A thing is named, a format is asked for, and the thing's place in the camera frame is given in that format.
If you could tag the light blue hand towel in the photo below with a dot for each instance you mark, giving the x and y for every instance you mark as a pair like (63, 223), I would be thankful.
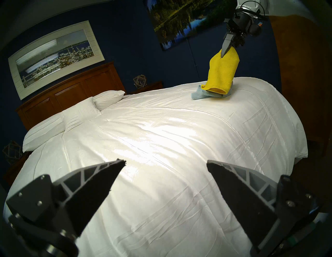
(198, 94)

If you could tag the brown wooden headboard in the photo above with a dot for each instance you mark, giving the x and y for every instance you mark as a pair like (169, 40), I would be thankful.
(70, 93)

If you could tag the small pleated white cushion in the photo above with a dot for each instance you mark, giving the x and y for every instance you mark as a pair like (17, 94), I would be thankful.
(80, 114)

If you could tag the white bed pillow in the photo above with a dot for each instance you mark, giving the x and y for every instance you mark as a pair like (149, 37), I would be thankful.
(109, 99)
(42, 133)

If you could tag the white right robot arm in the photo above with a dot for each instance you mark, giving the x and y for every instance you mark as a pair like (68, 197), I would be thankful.
(285, 6)

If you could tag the forest lake canvas print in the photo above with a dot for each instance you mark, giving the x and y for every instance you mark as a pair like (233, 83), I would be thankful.
(186, 20)

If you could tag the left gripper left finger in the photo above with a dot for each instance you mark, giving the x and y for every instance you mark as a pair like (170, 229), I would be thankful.
(83, 197)

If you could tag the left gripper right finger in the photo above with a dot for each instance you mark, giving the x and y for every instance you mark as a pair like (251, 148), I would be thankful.
(246, 204)

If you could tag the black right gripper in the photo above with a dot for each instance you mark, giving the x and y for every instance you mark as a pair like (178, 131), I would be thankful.
(242, 24)

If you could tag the brown wooden nightstand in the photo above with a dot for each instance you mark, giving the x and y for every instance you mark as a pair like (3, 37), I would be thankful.
(153, 86)
(15, 171)

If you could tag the white framed flower picture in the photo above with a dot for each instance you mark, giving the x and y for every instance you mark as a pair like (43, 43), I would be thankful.
(55, 59)

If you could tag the white bed with duvet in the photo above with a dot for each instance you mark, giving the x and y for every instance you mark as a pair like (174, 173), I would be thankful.
(168, 134)

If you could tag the yellow hand towel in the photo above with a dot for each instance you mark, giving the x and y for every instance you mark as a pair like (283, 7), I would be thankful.
(221, 72)

